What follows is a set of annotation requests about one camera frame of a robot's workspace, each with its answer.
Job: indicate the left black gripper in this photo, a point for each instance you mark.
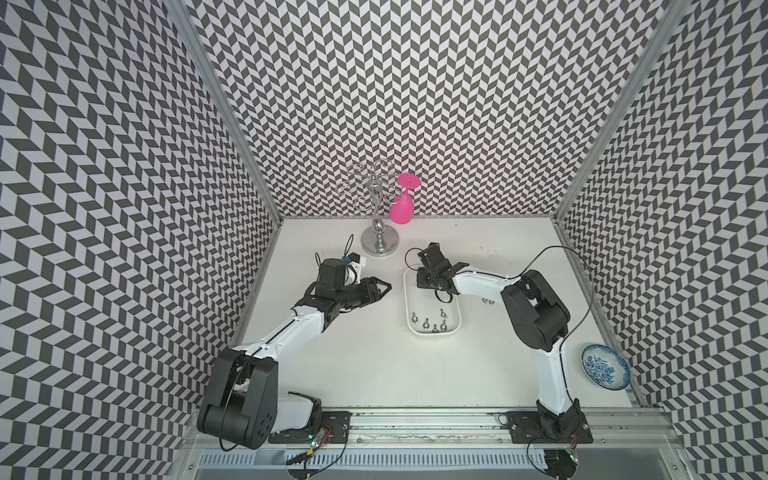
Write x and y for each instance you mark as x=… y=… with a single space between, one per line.
x=371 y=292

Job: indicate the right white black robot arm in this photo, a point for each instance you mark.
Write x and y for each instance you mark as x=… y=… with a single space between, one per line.
x=537 y=314

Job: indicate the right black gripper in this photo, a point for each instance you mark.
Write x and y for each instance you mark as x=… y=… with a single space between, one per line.
x=421 y=282

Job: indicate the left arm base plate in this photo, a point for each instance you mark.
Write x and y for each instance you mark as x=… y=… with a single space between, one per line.
x=337 y=422

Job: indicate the pink plastic wine glass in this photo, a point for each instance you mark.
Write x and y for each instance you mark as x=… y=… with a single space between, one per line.
x=402 y=208

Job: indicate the blue patterned bowl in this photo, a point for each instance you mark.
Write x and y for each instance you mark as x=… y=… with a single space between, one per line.
x=605 y=367

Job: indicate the chrome glass holder stand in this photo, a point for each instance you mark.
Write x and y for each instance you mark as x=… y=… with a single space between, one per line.
x=378 y=240

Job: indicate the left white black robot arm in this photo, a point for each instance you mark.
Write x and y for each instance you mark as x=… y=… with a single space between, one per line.
x=242 y=403

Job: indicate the white rectangular storage tray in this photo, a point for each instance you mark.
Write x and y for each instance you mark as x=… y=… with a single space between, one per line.
x=427 y=306

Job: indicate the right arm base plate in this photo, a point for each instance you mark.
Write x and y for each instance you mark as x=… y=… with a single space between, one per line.
x=549 y=427

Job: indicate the aluminium front rail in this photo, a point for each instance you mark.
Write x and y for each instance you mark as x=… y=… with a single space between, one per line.
x=643 y=428

